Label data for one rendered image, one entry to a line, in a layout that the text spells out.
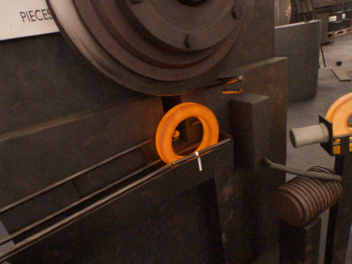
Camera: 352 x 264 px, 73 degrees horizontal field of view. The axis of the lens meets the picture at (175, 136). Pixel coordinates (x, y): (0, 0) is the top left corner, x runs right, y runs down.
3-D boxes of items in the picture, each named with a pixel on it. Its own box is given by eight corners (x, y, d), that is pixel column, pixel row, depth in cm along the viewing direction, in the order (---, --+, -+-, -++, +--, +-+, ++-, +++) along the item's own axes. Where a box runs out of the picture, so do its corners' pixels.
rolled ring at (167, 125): (216, 96, 63) (208, 94, 66) (153, 116, 56) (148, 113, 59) (222, 156, 70) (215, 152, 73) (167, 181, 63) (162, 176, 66)
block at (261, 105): (232, 162, 85) (227, 97, 76) (249, 154, 88) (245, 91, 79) (255, 174, 76) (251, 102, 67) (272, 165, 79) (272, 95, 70)
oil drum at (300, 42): (259, 98, 334) (256, 29, 299) (287, 87, 357) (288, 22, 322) (297, 104, 284) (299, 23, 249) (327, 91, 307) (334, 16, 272)
